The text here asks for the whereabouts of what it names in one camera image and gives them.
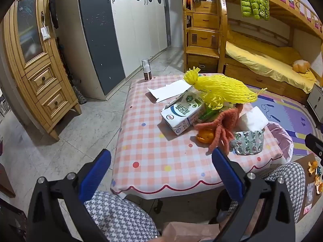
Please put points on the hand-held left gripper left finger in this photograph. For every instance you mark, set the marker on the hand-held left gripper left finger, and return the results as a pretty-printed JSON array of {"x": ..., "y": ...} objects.
[{"x": 94, "y": 174}]

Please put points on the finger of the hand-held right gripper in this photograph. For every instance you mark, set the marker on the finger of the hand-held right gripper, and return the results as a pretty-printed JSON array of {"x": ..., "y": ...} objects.
[{"x": 315, "y": 144}]

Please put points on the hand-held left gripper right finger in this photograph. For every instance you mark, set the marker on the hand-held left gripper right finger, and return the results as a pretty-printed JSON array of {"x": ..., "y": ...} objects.
[{"x": 227, "y": 171}]

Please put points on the trash bin with pink bag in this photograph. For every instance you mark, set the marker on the trash bin with pink bag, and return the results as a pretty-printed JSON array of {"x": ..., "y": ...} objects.
[{"x": 282, "y": 138}]

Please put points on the silver pill blister pack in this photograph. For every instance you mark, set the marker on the silver pill blister pack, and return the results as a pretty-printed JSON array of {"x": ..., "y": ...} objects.
[{"x": 247, "y": 142}]

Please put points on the orange fruit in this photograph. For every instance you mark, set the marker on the orange fruit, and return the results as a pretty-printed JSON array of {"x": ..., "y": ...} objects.
[{"x": 205, "y": 136}]

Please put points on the orange knitted octopus toy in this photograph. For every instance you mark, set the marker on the orange knitted octopus toy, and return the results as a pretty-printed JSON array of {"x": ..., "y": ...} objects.
[{"x": 224, "y": 121}]

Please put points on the white foam sheet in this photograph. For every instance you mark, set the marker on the white foam sheet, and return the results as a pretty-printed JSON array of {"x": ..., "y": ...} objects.
[{"x": 252, "y": 119}]

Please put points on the white milk carton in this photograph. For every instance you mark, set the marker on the white milk carton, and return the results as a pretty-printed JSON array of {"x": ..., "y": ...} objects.
[{"x": 180, "y": 116}]

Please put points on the yellow foam fruit net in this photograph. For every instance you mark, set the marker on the yellow foam fruit net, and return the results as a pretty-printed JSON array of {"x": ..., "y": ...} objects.
[{"x": 222, "y": 85}]

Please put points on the pile of orange peels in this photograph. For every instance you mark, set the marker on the pile of orange peels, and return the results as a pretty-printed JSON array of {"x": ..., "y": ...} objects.
[{"x": 313, "y": 167}]

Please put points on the rainbow oval rug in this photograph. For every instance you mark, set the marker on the rainbow oval rug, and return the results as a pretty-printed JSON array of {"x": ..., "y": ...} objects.
[{"x": 290, "y": 111}]

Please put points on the white side cabinet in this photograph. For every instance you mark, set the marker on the white side cabinet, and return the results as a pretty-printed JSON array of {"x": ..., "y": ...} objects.
[{"x": 316, "y": 100}]

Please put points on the person's houndstooth trousers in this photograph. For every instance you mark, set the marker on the person's houndstooth trousers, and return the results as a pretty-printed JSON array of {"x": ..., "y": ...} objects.
[{"x": 113, "y": 216}]

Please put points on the brown cardboard sheet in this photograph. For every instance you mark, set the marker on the brown cardboard sheet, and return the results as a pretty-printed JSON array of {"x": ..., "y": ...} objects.
[{"x": 306, "y": 199}]

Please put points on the green medicine box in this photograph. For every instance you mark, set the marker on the green medicine box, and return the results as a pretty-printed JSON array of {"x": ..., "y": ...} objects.
[{"x": 208, "y": 114}]

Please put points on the pink checked tablecloth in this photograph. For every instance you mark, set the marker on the pink checked tablecloth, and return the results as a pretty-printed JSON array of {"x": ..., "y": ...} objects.
[{"x": 151, "y": 143}]

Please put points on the orange plush toy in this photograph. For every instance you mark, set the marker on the orange plush toy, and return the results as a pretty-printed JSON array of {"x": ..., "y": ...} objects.
[{"x": 300, "y": 66}]

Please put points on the yellow bedsheet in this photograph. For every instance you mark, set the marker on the yellow bedsheet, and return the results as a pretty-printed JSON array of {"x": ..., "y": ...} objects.
[{"x": 265, "y": 60}]

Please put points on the flattened white paper box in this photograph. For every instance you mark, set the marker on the flattened white paper box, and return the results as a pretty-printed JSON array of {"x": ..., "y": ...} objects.
[{"x": 169, "y": 90}]

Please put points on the wooden corner cabinet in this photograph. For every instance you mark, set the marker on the wooden corner cabinet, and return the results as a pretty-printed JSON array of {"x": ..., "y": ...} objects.
[{"x": 48, "y": 80}]

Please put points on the brown spray bottle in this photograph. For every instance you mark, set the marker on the brown spray bottle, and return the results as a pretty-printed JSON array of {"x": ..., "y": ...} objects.
[{"x": 146, "y": 73}]

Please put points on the wooden stair drawer unit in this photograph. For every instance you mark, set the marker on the wooden stair drawer unit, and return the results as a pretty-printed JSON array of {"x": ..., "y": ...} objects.
[{"x": 204, "y": 37}]

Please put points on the wooden bunk bed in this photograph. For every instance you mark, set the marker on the wooden bunk bed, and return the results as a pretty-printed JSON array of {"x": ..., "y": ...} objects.
[{"x": 282, "y": 7}]

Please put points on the grey and white wardrobe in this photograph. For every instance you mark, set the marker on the grey and white wardrobe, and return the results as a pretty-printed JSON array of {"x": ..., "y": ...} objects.
[{"x": 131, "y": 30}]

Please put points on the white hanging tag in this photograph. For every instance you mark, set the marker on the white hanging tag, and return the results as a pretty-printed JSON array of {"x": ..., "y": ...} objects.
[{"x": 45, "y": 33}]

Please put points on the green puffer jacket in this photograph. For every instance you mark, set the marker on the green puffer jacket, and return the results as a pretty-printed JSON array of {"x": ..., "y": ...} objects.
[{"x": 253, "y": 0}]

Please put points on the dark hanging cloth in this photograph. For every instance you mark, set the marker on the dark hanging cloth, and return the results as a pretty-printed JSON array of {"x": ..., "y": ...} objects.
[{"x": 53, "y": 10}]

